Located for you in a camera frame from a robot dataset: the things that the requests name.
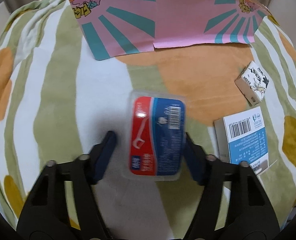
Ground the blue white barcode box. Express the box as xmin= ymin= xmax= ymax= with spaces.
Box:
xmin=214 ymin=107 xmax=270 ymax=176

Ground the red blue floss pick box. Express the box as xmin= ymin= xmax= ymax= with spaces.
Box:
xmin=123 ymin=90 xmax=186 ymax=181

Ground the white floral small box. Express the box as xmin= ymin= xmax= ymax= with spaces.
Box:
xmin=235 ymin=61 xmax=270 ymax=106

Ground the floral striped fleece blanket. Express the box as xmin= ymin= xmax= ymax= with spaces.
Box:
xmin=0 ymin=0 xmax=296 ymax=227

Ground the pink teal cardboard box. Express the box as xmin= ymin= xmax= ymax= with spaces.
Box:
xmin=69 ymin=0 xmax=270 ymax=60

